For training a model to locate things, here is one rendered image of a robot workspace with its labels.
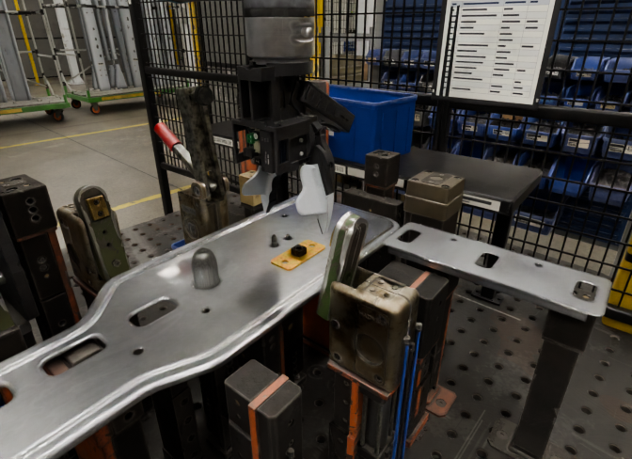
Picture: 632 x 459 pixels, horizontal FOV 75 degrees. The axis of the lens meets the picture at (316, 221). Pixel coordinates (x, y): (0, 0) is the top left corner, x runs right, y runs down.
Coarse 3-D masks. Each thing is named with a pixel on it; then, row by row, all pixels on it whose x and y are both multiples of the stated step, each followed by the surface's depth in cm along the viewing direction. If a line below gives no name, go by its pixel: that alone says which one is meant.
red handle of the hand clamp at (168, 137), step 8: (160, 128) 69; (168, 128) 70; (160, 136) 69; (168, 136) 69; (176, 136) 70; (168, 144) 69; (176, 144) 69; (176, 152) 69; (184, 152) 68; (184, 160) 68; (192, 168) 67; (208, 176) 67; (208, 184) 66; (216, 184) 67
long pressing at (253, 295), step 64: (192, 256) 59; (256, 256) 59; (320, 256) 59; (128, 320) 46; (192, 320) 46; (256, 320) 46; (0, 384) 38; (64, 384) 38; (128, 384) 38; (0, 448) 32; (64, 448) 33
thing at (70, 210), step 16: (64, 208) 57; (64, 224) 57; (80, 224) 54; (64, 240) 59; (80, 240) 55; (80, 256) 57; (80, 272) 59; (96, 272) 57; (80, 288) 63; (96, 288) 58; (144, 400) 70; (144, 416) 70
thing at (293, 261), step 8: (296, 248) 59; (304, 248) 58; (312, 248) 60; (320, 248) 60; (280, 256) 58; (288, 256) 58; (296, 256) 58; (304, 256) 58; (312, 256) 59; (280, 264) 56; (288, 264) 56; (296, 264) 56
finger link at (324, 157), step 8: (320, 136) 48; (320, 144) 49; (312, 152) 49; (320, 152) 49; (328, 152) 49; (312, 160) 50; (320, 160) 49; (328, 160) 49; (320, 168) 49; (328, 168) 49; (328, 176) 50; (328, 184) 50; (328, 192) 50
